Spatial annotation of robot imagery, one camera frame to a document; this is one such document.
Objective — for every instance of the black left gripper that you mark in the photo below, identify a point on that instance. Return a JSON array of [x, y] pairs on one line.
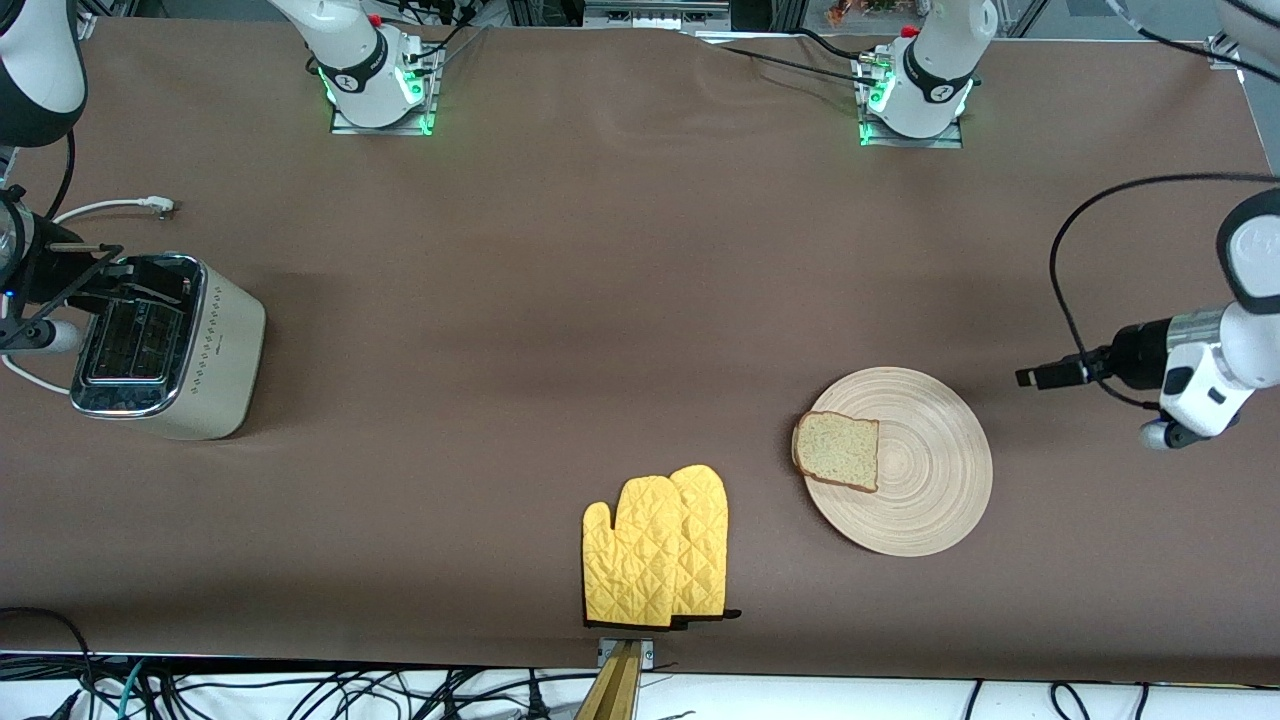
[[1137, 354]]

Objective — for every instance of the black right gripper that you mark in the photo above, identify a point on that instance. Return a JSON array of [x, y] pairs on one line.
[[48, 276]]

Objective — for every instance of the round wooden plate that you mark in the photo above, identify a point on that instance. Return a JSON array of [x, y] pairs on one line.
[[930, 470]]

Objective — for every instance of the slice of brown bread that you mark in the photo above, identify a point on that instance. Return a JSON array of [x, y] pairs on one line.
[[838, 452]]

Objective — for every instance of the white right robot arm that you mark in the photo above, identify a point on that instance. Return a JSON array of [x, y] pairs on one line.
[[350, 60]]

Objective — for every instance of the beige and chrome toaster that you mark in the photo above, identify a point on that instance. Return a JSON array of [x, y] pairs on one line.
[[215, 350]]

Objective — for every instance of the yellow quilted oven mitt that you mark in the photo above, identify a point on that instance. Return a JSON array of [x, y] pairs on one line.
[[630, 560], [705, 540]]

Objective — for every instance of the brown table cover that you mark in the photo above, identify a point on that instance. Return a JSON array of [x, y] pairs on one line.
[[640, 220]]

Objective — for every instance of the grey metal rack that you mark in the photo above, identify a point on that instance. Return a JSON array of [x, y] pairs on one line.
[[655, 12]]

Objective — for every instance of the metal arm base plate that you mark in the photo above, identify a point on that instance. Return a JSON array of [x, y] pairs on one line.
[[955, 135], [432, 100]]

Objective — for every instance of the aluminium frame profile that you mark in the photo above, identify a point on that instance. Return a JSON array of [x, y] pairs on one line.
[[85, 20], [1225, 52]]

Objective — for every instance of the small metal bracket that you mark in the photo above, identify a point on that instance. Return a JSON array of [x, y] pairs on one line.
[[648, 655]]

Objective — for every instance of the wooden post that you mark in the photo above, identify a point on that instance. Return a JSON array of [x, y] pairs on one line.
[[612, 690]]

